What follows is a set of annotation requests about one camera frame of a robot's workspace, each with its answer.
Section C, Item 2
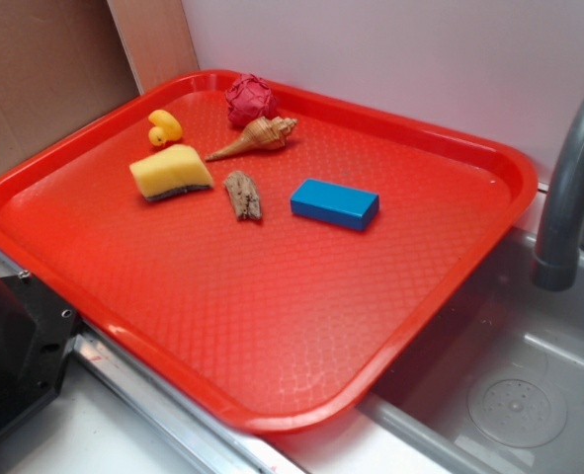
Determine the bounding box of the yellow rubber duck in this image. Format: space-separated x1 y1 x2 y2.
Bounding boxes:
148 110 183 147

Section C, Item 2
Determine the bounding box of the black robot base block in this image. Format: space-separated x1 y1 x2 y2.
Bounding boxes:
0 276 79 439

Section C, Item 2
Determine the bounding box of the red plastic tray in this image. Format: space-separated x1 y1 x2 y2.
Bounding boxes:
0 70 538 434

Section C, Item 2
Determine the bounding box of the blue rectangular block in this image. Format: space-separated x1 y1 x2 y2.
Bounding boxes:
291 179 379 231

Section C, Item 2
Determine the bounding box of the brown wood piece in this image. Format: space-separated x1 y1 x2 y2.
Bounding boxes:
223 170 262 220

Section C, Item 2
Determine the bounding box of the tan spiral seashell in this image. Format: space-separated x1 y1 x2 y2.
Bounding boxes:
206 117 298 162

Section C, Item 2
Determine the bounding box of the yellow sponge with grey pad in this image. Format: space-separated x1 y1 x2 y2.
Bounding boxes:
129 144 214 201

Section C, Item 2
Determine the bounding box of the red crumpled paper ball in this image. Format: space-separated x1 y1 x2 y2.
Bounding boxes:
224 74 278 126

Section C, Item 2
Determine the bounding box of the grey plastic sink basin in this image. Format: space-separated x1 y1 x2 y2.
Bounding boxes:
360 231 584 473

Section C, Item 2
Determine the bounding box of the grey sink faucet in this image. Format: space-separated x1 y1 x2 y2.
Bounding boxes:
531 100 584 291

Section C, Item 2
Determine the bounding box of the brown cardboard panel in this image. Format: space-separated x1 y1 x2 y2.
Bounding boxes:
0 1 199 175

